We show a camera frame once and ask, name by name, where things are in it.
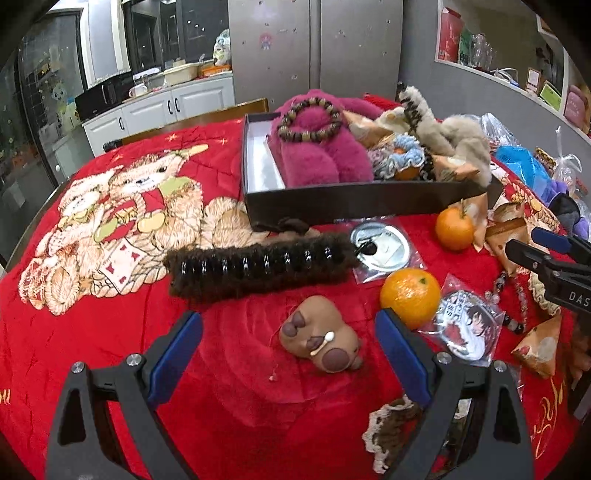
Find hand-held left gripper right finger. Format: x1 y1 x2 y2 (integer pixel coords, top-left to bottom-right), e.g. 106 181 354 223
375 308 536 480

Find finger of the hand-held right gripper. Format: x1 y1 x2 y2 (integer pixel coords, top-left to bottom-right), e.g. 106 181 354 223
531 227 591 266
505 239 585 283

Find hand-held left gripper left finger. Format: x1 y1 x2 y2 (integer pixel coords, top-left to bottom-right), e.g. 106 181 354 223
45 310 204 480

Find triangular snack packet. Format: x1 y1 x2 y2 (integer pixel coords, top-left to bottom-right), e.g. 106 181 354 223
485 217 532 278
459 193 489 252
511 314 564 379
344 111 393 148
431 154 481 183

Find brown capybara toy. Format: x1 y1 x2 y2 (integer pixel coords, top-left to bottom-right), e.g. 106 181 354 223
278 295 364 374

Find brown furry hair claw clip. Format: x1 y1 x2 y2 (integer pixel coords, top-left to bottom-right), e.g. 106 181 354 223
164 228 361 303

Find black cardboard box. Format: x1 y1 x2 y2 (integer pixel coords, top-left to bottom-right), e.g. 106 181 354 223
240 112 504 227

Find cream crochet scrunchie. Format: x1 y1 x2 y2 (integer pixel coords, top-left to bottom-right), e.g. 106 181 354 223
529 272 561 317

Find purple plush toy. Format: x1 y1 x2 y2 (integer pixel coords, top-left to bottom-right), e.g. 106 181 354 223
540 178 591 241

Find clear plastic bag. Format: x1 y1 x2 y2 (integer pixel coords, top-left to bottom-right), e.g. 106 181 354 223
551 154 591 195
480 113 513 148

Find brown white crochet coaster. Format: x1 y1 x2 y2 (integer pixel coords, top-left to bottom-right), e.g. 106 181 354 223
362 396 426 474

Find round badge in clear bag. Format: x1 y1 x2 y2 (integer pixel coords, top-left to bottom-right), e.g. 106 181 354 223
422 273 506 367

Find red printed bear blanket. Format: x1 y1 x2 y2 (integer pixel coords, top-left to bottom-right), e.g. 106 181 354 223
0 92 583 480

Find blue plastic bag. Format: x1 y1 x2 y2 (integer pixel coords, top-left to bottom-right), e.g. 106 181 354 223
496 145 550 190

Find round mirror in clear bag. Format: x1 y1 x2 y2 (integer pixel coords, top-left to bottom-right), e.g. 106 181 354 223
348 220 428 283

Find beige plush toy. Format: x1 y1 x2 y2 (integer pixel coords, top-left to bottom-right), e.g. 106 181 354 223
374 85 492 185

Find pink box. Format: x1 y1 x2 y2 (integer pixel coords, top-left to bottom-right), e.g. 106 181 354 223
564 84 591 125

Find green card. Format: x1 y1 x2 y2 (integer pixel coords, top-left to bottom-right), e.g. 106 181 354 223
539 80 561 109

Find pastel crochet scrunchie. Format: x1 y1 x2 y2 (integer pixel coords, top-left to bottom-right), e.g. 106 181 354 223
369 134 428 181

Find green packet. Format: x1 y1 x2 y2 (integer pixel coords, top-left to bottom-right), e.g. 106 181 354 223
458 28 474 65

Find magenta plush toy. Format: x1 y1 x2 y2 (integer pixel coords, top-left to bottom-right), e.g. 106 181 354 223
268 89 384 188

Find red box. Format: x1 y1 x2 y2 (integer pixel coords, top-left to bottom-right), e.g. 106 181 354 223
438 8 462 63

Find wooden chair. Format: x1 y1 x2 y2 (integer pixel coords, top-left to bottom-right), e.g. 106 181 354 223
102 98 269 153

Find white kitchen cabinets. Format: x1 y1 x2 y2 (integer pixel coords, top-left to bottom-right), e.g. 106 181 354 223
82 74 236 158

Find black microwave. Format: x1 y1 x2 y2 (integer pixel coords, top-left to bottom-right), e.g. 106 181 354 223
75 71 134 123

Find cream basin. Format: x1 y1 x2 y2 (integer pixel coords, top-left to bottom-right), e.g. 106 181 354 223
163 62 200 86

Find glass sliding door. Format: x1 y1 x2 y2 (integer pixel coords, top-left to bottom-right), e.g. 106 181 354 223
0 9 93 185

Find silver double door fridge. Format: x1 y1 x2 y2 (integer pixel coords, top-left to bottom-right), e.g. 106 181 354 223
228 0 404 109

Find printed plastic bag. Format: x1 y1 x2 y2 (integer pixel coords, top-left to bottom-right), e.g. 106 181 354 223
213 28 230 65

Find beaded chain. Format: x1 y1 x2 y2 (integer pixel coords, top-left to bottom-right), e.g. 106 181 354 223
485 270 529 335

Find white wall shelf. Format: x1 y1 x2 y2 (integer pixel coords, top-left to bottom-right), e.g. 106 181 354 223
434 0 591 134

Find brown bead bracelet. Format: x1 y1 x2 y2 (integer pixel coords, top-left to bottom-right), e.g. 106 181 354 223
277 96 345 146

